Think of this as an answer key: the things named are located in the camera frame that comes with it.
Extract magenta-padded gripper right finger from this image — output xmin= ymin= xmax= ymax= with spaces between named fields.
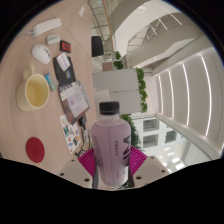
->
xmin=128 ymin=145 xmax=171 ymax=188

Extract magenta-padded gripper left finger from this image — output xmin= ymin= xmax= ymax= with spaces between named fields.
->
xmin=59 ymin=147 xmax=99 ymax=189

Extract purple drink bottle black cap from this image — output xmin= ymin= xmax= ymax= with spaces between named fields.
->
xmin=89 ymin=100 xmax=133 ymax=188

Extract colourful sticker sheet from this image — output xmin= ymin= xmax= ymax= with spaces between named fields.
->
xmin=59 ymin=113 xmax=83 ymax=155

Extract green plant hedge row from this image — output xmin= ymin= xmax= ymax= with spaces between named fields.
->
xmin=119 ymin=113 xmax=143 ymax=149

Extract flat round red coaster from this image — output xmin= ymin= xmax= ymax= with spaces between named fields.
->
xmin=25 ymin=136 xmax=46 ymax=164

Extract small black device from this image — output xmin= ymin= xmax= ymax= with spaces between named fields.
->
xmin=78 ymin=114 xmax=88 ymax=128

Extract white chair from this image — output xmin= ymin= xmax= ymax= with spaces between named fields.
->
xmin=93 ymin=89 xmax=111 ymax=111

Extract ceiling light strips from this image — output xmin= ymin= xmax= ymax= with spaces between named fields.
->
xmin=156 ymin=54 xmax=214 ymax=138

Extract pale yellow mug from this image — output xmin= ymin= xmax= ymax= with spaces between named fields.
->
xmin=15 ymin=63 xmax=51 ymax=113

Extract white cabinet with plants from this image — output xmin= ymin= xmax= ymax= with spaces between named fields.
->
xmin=92 ymin=67 xmax=149 ymax=114

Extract small teal packet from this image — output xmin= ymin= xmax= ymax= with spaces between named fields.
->
xmin=44 ymin=72 xmax=58 ymax=93

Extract black notebook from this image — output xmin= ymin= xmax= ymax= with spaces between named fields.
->
xmin=52 ymin=55 xmax=77 ymax=86

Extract small white box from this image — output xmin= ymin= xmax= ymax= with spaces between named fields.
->
xmin=55 ymin=52 xmax=72 ymax=72

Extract potted green plants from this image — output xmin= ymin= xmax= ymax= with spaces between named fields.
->
xmin=113 ymin=50 xmax=125 ymax=70

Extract white computer mouse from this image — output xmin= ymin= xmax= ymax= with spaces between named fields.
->
xmin=31 ymin=43 xmax=52 ymax=65

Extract small black red box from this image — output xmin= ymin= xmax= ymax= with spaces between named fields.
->
xmin=59 ymin=39 xmax=73 ymax=54

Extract black chair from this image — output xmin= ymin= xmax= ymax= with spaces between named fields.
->
xmin=91 ymin=35 xmax=104 ymax=58

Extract small grey oval device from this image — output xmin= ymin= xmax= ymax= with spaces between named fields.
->
xmin=45 ymin=34 xmax=62 ymax=46

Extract white paper card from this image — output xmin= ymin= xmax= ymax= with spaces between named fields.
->
xmin=78 ymin=5 xmax=86 ymax=18

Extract tangled black cables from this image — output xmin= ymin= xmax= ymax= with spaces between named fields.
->
xmin=74 ymin=124 xmax=94 ymax=158

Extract white power cable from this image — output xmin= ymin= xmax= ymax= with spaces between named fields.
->
xmin=21 ymin=29 xmax=36 ymax=36

